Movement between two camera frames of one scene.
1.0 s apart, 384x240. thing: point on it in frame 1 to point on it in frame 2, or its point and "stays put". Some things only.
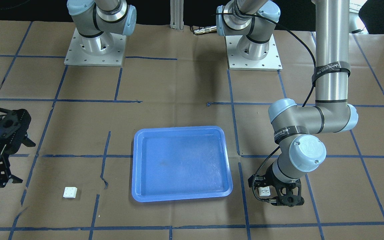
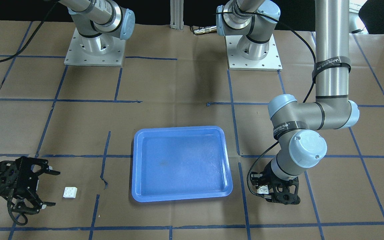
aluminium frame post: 176,14 stays put
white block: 70,192 stays put
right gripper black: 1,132 to 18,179
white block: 264,191 stays put
